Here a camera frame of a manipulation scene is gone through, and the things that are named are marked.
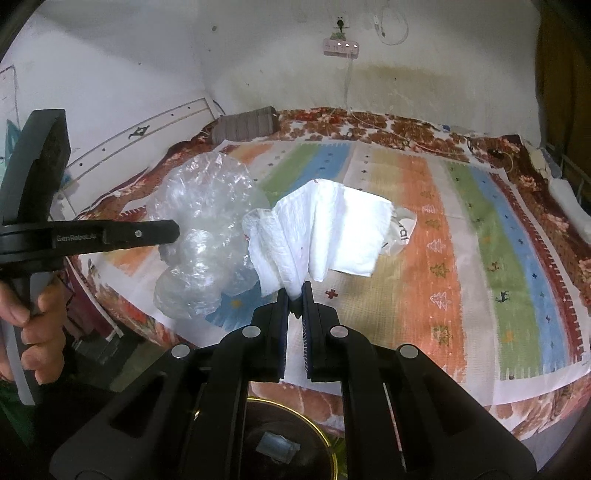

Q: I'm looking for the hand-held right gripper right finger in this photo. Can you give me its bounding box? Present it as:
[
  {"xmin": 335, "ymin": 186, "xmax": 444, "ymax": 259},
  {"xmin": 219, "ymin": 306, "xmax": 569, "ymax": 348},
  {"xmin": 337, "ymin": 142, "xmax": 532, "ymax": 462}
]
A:
[{"xmin": 301, "ymin": 281, "xmax": 537, "ymax": 480}]

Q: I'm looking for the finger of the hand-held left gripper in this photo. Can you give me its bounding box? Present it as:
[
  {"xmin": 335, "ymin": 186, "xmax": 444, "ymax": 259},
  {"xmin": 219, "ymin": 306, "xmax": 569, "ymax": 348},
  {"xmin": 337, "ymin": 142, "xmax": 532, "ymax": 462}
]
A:
[{"xmin": 99, "ymin": 220, "xmax": 180, "ymax": 248}]

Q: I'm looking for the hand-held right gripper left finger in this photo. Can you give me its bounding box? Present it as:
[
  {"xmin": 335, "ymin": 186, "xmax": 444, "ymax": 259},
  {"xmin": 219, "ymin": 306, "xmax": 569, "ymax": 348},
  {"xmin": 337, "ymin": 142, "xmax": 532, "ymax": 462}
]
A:
[{"xmin": 50, "ymin": 293, "xmax": 290, "ymax": 480}]

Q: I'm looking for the clear plastic bag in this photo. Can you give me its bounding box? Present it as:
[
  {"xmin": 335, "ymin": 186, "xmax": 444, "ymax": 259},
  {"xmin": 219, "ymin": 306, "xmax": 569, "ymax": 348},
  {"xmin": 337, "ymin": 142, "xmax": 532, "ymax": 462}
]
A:
[{"xmin": 147, "ymin": 152, "xmax": 271, "ymax": 320}]

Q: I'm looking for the white plastic bag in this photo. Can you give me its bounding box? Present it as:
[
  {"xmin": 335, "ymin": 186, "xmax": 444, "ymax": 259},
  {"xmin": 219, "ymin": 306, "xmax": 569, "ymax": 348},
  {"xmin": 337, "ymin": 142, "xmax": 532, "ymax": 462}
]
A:
[{"xmin": 241, "ymin": 178, "xmax": 392, "ymax": 297}]

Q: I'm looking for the black bin with gold rim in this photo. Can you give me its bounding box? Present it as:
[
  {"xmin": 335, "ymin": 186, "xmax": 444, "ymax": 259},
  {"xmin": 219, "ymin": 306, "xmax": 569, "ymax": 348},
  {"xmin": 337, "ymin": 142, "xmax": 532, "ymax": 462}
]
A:
[{"xmin": 240, "ymin": 394, "xmax": 345, "ymax": 480}]

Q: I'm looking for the white printed wrapper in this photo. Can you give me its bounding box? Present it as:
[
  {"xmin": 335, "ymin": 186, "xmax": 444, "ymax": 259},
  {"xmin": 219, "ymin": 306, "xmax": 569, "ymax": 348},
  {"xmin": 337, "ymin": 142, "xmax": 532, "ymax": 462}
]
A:
[{"xmin": 376, "ymin": 205, "xmax": 419, "ymax": 258}]

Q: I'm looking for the person's left hand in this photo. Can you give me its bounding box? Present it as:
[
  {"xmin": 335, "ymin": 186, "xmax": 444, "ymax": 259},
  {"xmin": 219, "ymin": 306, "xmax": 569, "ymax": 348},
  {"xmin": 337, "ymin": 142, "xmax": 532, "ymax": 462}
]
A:
[{"xmin": 0, "ymin": 281, "xmax": 68, "ymax": 387}]

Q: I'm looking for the teal object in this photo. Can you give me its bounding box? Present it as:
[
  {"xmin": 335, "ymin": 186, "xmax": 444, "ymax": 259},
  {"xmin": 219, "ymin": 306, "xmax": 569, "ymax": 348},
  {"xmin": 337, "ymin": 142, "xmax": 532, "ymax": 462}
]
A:
[{"xmin": 4, "ymin": 119, "xmax": 23, "ymax": 155}]

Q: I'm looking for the white bed headboard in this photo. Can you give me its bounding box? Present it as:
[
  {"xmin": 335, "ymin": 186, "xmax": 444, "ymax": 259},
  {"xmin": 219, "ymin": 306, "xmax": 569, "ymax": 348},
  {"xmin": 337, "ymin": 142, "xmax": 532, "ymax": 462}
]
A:
[{"xmin": 58, "ymin": 95, "xmax": 225, "ymax": 220}]

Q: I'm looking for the clear plastic piece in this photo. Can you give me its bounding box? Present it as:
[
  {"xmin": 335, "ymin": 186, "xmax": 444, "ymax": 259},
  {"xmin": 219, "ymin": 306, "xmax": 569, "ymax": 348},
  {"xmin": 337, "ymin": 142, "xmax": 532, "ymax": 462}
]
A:
[{"xmin": 257, "ymin": 431, "xmax": 302, "ymax": 463}]

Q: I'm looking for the grey ribbed pillow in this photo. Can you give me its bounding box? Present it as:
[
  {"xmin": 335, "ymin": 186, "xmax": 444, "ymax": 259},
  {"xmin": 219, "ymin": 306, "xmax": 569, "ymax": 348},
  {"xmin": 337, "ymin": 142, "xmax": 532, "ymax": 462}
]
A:
[{"xmin": 211, "ymin": 106, "xmax": 279, "ymax": 142}]

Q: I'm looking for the striped colourful blanket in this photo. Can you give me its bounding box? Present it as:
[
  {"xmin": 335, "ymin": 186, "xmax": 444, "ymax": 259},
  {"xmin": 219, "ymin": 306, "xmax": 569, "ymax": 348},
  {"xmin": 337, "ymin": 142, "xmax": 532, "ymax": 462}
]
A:
[{"xmin": 90, "ymin": 137, "xmax": 591, "ymax": 408}]

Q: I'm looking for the brown floral bedsheet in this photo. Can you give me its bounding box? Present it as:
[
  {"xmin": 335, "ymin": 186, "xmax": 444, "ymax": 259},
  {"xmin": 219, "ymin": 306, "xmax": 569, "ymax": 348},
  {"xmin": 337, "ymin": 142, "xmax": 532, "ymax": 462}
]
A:
[{"xmin": 65, "ymin": 107, "xmax": 591, "ymax": 445}]

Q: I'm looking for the white cloth bundle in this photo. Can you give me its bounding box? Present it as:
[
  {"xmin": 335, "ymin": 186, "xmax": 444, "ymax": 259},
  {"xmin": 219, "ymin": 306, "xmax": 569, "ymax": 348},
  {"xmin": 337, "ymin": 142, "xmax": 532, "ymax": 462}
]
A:
[{"xmin": 549, "ymin": 176, "xmax": 586, "ymax": 219}]

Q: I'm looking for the metal rack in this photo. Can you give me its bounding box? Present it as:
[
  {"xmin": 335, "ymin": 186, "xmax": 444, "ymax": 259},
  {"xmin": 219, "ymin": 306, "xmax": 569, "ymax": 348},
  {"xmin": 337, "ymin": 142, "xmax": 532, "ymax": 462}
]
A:
[{"xmin": 544, "ymin": 141, "xmax": 591, "ymax": 217}]

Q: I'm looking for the brown curtain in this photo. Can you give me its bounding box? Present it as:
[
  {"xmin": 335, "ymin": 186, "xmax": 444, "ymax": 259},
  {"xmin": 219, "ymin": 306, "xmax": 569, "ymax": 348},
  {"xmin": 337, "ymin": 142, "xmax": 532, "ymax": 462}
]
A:
[{"xmin": 534, "ymin": 0, "xmax": 591, "ymax": 197}]

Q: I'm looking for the white power strip cable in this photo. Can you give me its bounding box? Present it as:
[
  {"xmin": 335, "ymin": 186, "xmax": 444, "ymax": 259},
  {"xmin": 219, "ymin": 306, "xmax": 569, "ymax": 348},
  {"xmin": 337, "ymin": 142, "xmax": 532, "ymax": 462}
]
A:
[{"xmin": 344, "ymin": 58, "xmax": 357, "ymax": 112}]

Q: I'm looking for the white looped charger cable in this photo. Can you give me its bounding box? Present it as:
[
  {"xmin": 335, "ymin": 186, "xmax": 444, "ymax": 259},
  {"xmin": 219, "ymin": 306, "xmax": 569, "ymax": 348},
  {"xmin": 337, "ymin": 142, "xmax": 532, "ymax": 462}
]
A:
[{"xmin": 373, "ymin": 0, "xmax": 410, "ymax": 47}]

